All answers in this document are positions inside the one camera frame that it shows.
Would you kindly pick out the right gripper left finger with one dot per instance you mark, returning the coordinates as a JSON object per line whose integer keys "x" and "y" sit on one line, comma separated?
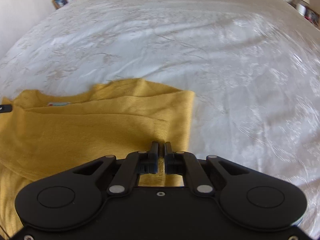
{"x": 134, "y": 165}

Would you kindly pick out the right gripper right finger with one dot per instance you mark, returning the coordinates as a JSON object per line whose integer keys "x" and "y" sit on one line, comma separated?
{"x": 187, "y": 165}

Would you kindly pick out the yellow knit sweater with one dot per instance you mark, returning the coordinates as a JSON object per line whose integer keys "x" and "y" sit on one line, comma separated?
{"x": 44, "y": 135}

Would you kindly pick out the white embroidered bedspread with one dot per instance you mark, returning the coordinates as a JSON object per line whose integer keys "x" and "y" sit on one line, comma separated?
{"x": 253, "y": 65}

